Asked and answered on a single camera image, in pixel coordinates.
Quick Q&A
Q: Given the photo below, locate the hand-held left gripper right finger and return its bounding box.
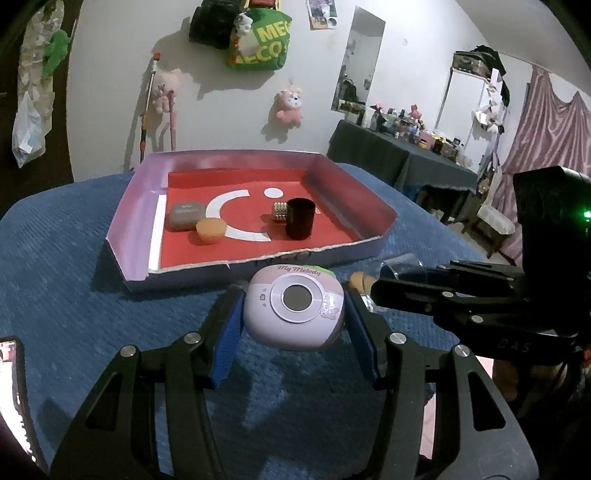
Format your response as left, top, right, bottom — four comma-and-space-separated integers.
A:
344, 288, 541, 480

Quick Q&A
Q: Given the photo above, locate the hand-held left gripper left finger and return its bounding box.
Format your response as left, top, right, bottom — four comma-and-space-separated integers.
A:
48, 286, 247, 480

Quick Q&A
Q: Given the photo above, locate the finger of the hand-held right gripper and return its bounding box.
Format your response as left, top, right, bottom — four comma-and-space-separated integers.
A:
436, 260, 526, 285
370, 274, 472, 315

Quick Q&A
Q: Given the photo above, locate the clear plastic cup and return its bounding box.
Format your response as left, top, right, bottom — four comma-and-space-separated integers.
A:
379, 253, 428, 280

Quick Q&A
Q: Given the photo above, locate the lilac cardboard box red inside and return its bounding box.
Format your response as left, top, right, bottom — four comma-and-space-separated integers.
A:
106, 148, 399, 294

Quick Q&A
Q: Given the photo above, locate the grey oval case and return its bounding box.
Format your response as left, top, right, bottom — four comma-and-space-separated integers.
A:
166, 202, 207, 232

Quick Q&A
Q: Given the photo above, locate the black cup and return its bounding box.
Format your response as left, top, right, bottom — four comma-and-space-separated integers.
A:
285, 198, 317, 241

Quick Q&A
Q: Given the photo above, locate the person's right hand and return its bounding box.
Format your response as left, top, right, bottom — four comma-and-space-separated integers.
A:
492, 355, 525, 402

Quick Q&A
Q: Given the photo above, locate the pink curtain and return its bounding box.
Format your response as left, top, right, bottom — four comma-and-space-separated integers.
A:
501, 65, 591, 264

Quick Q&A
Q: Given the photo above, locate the table with dark green cloth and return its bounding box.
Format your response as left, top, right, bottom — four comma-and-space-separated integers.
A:
327, 119, 478, 222

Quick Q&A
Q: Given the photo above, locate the row of figurines and bottles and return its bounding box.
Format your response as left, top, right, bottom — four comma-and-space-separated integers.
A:
339, 99, 476, 164

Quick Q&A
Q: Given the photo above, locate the white metal rack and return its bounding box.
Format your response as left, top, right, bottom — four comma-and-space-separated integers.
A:
443, 46, 513, 185

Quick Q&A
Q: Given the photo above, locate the black clothes pile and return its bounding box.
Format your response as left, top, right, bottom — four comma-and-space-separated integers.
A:
471, 45, 511, 104

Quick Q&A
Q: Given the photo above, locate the pink plastic stick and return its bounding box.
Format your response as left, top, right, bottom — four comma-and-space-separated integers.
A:
159, 92, 179, 151

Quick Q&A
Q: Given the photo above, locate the pink plush toy with face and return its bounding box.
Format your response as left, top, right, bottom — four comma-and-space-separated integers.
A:
274, 88, 305, 129

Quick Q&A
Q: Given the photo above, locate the white stick with orange grip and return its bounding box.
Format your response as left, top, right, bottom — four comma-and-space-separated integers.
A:
139, 52, 162, 164

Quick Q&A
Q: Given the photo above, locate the pale pink plush toy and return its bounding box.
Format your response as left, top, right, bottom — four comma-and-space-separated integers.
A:
151, 68, 183, 115

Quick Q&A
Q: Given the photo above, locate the dark brown door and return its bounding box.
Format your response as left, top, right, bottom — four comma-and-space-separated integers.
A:
0, 0, 81, 185

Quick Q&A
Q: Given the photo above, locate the white plastic bag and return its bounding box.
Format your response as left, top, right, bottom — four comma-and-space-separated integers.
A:
11, 88, 54, 168

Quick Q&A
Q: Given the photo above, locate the green printed bag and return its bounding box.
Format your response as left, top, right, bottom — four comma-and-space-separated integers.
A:
225, 8, 294, 72

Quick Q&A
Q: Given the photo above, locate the small white plush toy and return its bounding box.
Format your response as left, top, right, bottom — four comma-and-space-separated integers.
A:
233, 11, 256, 54

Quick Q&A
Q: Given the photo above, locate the black bag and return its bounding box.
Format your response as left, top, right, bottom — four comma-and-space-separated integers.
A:
188, 0, 241, 49

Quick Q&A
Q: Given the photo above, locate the green plush toy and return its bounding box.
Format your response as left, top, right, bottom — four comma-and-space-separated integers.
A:
41, 28, 71, 77

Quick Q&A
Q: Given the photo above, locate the crumpled grey hanging wrap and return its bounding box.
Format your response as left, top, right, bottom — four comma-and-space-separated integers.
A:
16, 0, 65, 121

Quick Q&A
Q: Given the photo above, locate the wall mirror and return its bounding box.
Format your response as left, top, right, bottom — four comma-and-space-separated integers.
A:
331, 6, 386, 127

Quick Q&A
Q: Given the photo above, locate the wall poster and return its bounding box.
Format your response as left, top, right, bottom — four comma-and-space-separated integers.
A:
307, 0, 338, 31

